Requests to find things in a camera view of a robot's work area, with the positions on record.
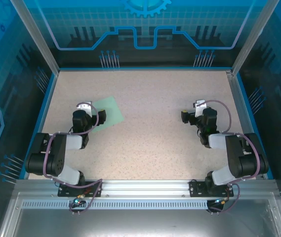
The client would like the light green paper sheet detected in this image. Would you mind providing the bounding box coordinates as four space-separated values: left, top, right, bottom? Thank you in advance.
87 96 125 134

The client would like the grey metal cover plate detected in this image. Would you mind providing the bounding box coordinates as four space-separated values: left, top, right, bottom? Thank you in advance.
0 192 281 237

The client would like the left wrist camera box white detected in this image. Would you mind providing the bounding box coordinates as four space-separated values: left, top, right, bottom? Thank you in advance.
77 100 93 112

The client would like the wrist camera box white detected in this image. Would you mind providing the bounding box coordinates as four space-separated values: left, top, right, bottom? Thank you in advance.
77 100 93 112
192 99 207 117

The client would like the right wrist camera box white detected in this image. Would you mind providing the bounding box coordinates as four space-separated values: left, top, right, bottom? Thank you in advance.
192 99 207 117

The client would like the aluminium side rail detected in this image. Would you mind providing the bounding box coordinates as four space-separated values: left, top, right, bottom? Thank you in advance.
225 70 266 180

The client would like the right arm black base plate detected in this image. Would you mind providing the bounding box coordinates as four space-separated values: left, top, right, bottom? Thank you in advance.
189 180 235 198

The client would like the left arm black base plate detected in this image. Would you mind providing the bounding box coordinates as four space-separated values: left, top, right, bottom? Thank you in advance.
57 181 103 198

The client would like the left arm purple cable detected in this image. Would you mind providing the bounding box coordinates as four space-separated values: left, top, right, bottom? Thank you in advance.
42 101 104 215

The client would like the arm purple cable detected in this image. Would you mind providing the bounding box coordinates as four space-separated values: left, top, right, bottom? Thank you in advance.
196 99 261 213
42 101 104 215

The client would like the aluminium mounting rail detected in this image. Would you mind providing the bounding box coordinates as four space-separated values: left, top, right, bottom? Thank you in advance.
15 179 278 198

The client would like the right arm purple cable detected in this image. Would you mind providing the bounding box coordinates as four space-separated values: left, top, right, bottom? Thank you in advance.
196 99 261 213

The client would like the aluminium frame post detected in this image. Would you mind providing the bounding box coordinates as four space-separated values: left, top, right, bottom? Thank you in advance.
231 0 281 76
9 0 61 75

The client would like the slotted grey cable duct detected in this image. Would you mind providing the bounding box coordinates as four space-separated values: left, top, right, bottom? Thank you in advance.
21 200 211 210

